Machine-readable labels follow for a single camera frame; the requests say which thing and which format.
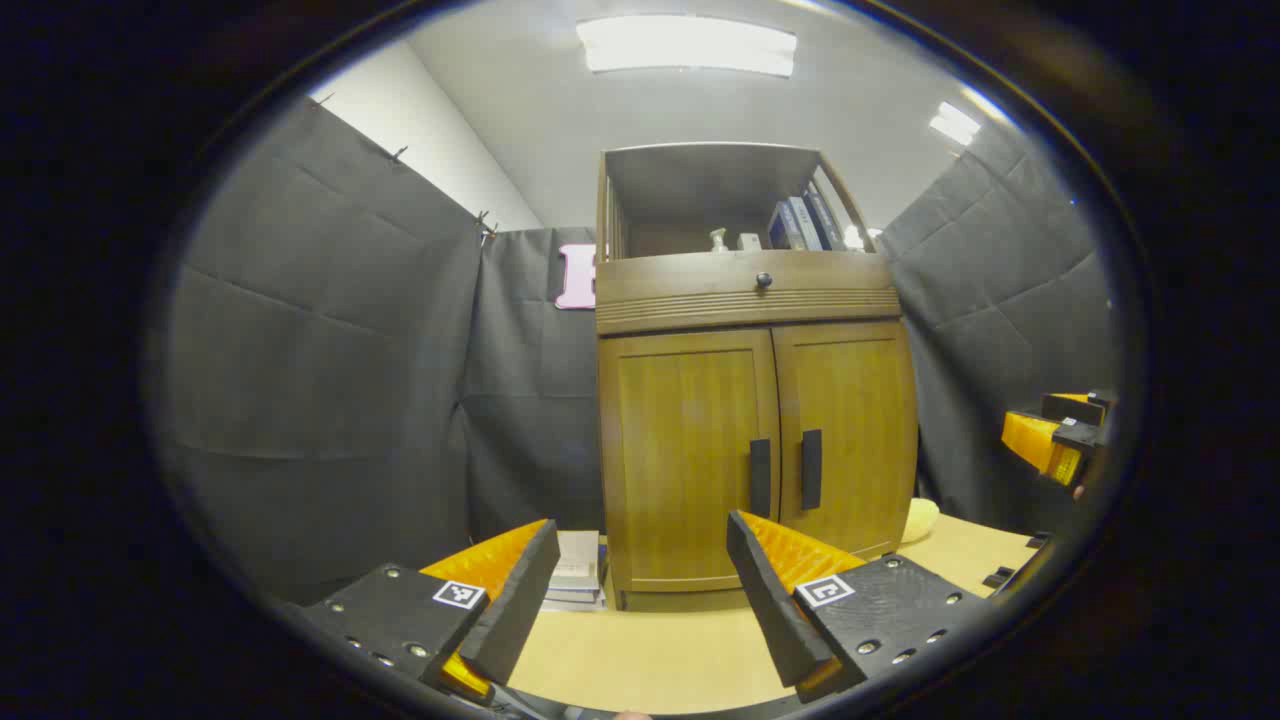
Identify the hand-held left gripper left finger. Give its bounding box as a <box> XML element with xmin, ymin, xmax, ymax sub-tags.
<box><xmin>300</xmin><ymin>518</ymin><xmax>563</xmax><ymax>701</ymax></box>

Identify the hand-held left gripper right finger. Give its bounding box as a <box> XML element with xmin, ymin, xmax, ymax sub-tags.
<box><xmin>726</xmin><ymin>510</ymin><xmax>996</xmax><ymax>703</ymax></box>

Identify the black door handle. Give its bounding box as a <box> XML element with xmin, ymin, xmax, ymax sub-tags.
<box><xmin>750</xmin><ymin>438</ymin><xmax>773</xmax><ymax>519</ymax></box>
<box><xmin>800</xmin><ymin>430</ymin><xmax>823</xmax><ymax>511</ymax></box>

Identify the wooden shoe cabinet door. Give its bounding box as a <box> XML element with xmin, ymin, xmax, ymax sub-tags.
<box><xmin>600</xmin><ymin>330</ymin><xmax>781</xmax><ymax>591</ymax></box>
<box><xmin>772</xmin><ymin>320</ymin><xmax>919</xmax><ymax>557</ymax></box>

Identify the wooden double-door shoe cabinet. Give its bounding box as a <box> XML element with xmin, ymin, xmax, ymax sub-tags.
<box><xmin>595</xmin><ymin>142</ymin><xmax>919</xmax><ymax>611</ymax></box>

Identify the wooden cabinet drawer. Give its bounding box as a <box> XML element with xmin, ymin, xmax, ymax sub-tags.
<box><xmin>597</xmin><ymin>250</ymin><xmax>896</xmax><ymax>301</ymax></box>

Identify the pale yellow round plush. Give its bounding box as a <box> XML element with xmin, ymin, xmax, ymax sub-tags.
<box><xmin>900</xmin><ymin>497</ymin><xmax>941</xmax><ymax>546</ymax></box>

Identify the black backdrop cloth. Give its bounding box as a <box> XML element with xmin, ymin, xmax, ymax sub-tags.
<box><xmin>160</xmin><ymin>95</ymin><xmax>1116</xmax><ymax>606</ymax></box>

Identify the small ceiling light panel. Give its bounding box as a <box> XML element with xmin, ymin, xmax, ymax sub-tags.
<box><xmin>928</xmin><ymin>100</ymin><xmax>983</xmax><ymax>147</ymax></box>

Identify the large ceiling light panel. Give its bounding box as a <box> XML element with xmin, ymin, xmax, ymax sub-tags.
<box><xmin>577</xmin><ymin>14</ymin><xmax>798</xmax><ymax>78</ymax></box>

